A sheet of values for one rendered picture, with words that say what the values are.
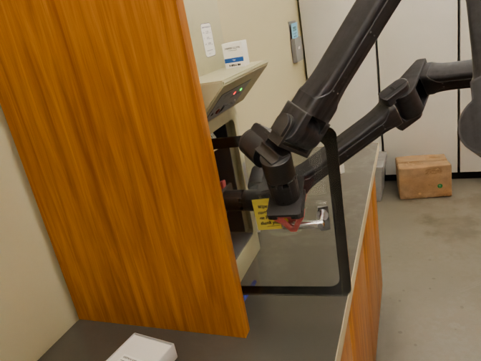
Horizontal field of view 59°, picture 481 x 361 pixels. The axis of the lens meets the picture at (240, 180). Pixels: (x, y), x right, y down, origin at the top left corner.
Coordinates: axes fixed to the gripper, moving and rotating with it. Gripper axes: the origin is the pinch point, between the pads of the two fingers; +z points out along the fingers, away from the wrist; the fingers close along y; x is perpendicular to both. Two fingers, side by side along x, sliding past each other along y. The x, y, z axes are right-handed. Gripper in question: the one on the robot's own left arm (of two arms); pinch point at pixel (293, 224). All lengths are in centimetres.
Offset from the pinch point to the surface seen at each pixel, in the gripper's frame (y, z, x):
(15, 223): 3, -7, -66
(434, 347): -43, 149, 40
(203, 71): -30.7, -21.0, -20.9
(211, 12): -46, -28, -20
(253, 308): 5.3, 26.3, -14.4
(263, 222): -3.3, 2.9, -7.7
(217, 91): -14.2, -25.3, -12.3
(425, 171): -211, 196, 57
